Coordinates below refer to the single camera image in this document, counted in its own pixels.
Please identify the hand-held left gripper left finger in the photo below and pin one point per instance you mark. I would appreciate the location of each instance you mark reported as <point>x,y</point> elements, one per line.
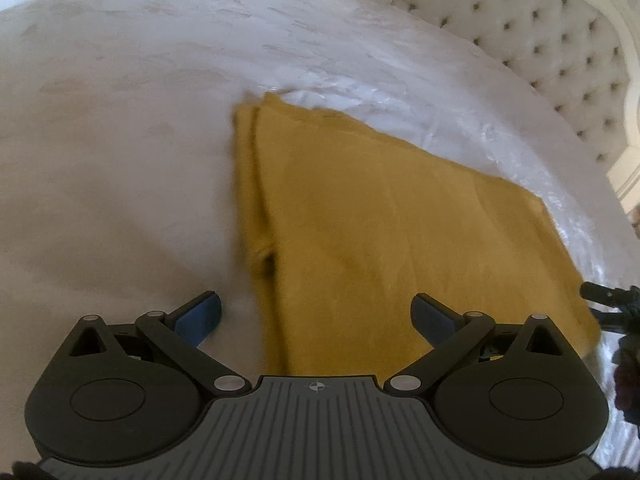
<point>201,316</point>

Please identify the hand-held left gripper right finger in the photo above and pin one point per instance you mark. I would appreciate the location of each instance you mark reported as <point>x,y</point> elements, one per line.
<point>429,316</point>

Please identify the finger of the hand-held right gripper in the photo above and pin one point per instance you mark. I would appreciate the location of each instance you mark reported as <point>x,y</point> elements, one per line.
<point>607,319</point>
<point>600,292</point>

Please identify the yellow knit sweater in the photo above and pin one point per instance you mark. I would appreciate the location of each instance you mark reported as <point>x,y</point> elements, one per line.
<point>380,240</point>

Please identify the white bedspread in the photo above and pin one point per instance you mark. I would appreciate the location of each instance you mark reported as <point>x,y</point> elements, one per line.
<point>125,125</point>

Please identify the cream tufted headboard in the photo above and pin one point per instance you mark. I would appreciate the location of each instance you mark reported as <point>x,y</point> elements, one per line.
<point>530,35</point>

